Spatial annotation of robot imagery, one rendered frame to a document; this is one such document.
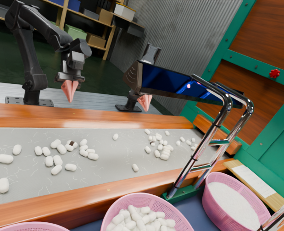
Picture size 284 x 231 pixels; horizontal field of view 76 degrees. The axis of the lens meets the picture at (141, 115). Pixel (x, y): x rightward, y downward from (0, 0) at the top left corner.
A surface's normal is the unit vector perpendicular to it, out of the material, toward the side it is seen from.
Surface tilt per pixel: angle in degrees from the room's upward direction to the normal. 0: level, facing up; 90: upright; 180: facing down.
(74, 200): 0
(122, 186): 0
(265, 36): 90
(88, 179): 0
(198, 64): 90
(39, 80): 54
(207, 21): 90
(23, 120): 45
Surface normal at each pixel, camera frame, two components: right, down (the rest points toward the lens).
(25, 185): 0.37, -0.84
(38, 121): 0.61, -0.20
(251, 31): -0.78, -0.05
